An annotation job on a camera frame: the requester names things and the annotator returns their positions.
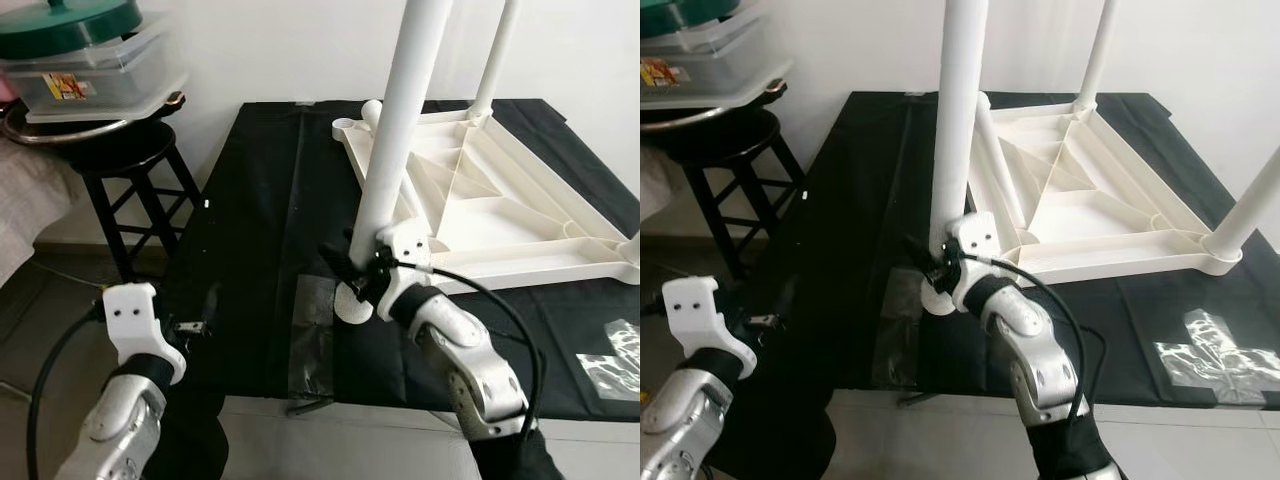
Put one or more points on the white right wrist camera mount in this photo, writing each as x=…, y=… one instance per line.
x=972, y=232
x=405, y=242

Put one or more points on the black wooden stool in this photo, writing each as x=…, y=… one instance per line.
x=740, y=140
x=130, y=150

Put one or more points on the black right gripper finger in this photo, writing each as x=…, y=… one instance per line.
x=921, y=252
x=338, y=265

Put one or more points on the white plastic table top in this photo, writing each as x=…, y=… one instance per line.
x=1100, y=220
x=500, y=220

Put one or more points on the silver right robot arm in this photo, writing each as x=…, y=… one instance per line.
x=1040, y=360
x=475, y=370

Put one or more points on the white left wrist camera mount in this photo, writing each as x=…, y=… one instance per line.
x=690, y=310
x=130, y=315

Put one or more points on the clear plastic container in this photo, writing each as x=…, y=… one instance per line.
x=110, y=85
x=730, y=70

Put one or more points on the grey tape strip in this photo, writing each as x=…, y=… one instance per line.
x=312, y=340
x=895, y=335

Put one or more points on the clear tape patch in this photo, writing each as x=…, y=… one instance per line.
x=612, y=362
x=1215, y=355

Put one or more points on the pink patterned cloth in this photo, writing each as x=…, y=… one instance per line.
x=650, y=190
x=30, y=210

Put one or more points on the grey metal table leg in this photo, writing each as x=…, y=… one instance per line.
x=915, y=398
x=312, y=406

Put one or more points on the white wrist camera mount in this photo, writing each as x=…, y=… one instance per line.
x=972, y=232
x=130, y=315
x=690, y=310
x=405, y=242

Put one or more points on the green round lid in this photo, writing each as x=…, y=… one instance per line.
x=70, y=25
x=680, y=15

